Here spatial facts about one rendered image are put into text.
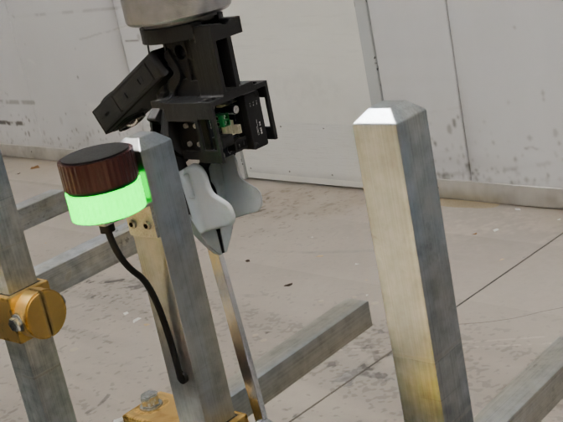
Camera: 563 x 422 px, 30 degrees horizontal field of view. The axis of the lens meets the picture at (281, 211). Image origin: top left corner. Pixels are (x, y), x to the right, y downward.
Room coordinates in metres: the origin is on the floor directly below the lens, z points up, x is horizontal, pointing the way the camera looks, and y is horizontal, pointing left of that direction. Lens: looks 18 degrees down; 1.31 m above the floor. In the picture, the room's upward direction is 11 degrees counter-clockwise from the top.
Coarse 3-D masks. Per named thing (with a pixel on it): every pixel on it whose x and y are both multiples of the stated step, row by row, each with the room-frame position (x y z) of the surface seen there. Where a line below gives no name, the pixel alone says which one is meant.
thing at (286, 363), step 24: (336, 312) 1.03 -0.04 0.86; (360, 312) 1.04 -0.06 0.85; (312, 336) 0.99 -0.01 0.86; (336, 336) 1.00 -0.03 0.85; (264, 360) 0.95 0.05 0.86; (288, 360) 0.95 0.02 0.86; (312, 360) 0.97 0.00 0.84; (240, 384) 0.91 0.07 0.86; (264, 384) 0.92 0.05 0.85; (288, 384) 0.94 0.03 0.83; (240, 408) 0.89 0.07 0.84
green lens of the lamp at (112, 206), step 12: (120, 192) 0.77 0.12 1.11; (132, 192) 0.78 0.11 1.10; (72, 204) 0.78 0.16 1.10; (84, 204) 0.77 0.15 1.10; (96, 204) 0.77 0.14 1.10; (108, 204) 0.77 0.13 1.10; (120, 204) 0.77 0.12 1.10; (132, 204) 0.78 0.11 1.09; (144, 204) 0.79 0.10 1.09; (72, 216) 0.78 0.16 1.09; (84, 216) 0.77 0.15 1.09; (96, 216) 0.77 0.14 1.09; (108, 216) 0.77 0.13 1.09; (120, 216) 0.77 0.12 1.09
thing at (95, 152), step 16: (112, 144) 0.81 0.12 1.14; (64, 160) 0.79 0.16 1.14; (80, 160) 0.78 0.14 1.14; (96, 160) 0.77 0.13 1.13; (144, 208) 0.81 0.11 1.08; (96, 224) 0.77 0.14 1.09; (112, 224) 0.79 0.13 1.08; (128, 224) 0.83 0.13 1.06; (144, 224) 0.81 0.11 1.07; (112, 240) 0.79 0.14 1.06; (160, 304) 0.81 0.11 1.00; (160, 320) 0.81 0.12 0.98; (176, 352) 0.81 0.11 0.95; (176, 368) 0.81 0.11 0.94
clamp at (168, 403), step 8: (160, 392) 0.91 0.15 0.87; (168, 400) 0.89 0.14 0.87; (136, 408) 0.88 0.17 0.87; (160, 408) 0.87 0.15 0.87; (168, 408) 0.87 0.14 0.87; (128, 416) 0.87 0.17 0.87; (136, 416) 0.87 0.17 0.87; (144, 416) 0.86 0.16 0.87; (152, 416) 0.86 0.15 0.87; (160, 416) 0.86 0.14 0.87; (168, 416) 0.86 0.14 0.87; (176, 416) 0.85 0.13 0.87; (240, 416) 0.83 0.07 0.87
